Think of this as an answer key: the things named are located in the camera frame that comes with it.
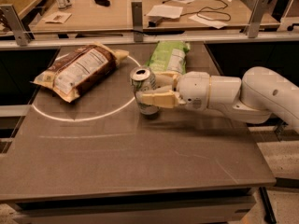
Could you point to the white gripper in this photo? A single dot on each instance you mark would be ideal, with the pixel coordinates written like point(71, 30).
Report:
point(193, 90)

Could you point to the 7up soda can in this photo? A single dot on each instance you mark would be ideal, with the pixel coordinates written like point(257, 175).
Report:
point(142, 79)

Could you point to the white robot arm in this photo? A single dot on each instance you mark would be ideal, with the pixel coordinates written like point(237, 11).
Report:
point(253, 98)

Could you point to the green snack bag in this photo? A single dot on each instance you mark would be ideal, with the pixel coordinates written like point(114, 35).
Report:
point(169, 56)

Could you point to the white paper sheet centre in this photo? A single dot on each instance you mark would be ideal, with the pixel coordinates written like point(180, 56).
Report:
point(165, 11)

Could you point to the white paper sheet right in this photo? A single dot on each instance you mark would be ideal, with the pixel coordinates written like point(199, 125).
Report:
point(208, 22)

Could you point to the brown snack bag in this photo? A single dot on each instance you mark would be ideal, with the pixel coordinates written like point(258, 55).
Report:
point(71, 76)

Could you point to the black computer mouse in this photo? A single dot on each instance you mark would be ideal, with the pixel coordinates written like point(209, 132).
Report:
point(104, 3)

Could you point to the small paper packet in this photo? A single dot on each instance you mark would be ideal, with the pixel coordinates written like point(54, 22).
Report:
point(57, 17)

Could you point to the wooden back desk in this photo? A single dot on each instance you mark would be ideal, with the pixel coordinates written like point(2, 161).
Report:
point(88, 16)

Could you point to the middle metal bracket post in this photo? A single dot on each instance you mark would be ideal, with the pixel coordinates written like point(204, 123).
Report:
point(137, 20)

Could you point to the metal bracket post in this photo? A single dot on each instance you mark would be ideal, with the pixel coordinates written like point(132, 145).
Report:
point(252, 29)
point(20, 34)
point(137, 20)

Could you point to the right metal bracket post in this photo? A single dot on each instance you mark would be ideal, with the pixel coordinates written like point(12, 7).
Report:
point(252, 29)

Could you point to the left metal bracket post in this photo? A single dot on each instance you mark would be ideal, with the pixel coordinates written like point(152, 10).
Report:
point(20, 34)

